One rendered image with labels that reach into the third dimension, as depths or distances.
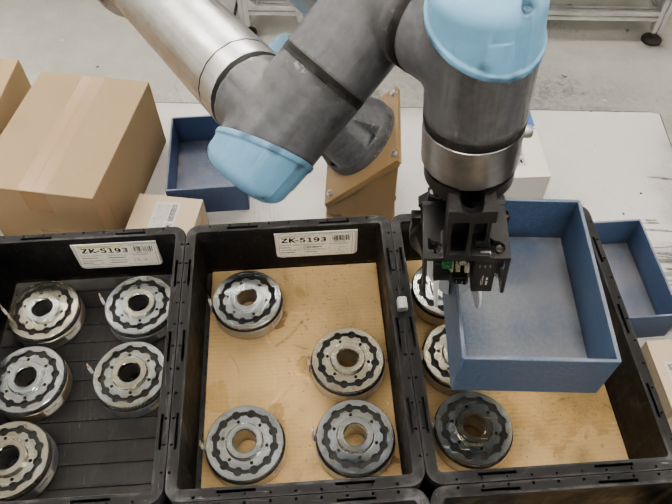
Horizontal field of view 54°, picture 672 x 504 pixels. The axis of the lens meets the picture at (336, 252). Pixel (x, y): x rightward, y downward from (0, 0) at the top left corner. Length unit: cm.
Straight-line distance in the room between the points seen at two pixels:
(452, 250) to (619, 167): 96
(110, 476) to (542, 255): 61
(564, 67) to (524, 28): 245
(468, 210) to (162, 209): 81
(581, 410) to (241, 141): 66
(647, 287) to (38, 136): 112
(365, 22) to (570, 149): 104
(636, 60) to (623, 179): 157
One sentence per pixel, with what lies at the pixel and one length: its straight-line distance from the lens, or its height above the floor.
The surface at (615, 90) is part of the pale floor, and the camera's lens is 282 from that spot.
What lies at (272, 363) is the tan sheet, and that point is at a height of 83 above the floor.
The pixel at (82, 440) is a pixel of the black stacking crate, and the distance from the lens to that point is 99.
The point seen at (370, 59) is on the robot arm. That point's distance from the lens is 49.
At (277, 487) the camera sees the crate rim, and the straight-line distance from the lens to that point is 80.
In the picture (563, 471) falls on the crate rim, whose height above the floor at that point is 93.
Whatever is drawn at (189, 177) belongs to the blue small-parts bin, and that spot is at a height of 70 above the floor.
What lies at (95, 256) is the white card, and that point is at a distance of 106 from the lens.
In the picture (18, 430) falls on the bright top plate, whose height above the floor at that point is 86.
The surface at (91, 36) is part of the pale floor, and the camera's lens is 308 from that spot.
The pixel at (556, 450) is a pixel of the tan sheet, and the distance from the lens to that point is 96.
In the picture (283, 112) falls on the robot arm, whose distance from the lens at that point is 49.
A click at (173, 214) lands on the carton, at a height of 77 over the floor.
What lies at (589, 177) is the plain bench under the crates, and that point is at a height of 70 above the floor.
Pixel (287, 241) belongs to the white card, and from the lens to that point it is 100.
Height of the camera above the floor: 170
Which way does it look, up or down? 54 degrees down
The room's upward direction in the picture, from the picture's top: 1 degrees counter-clockwise
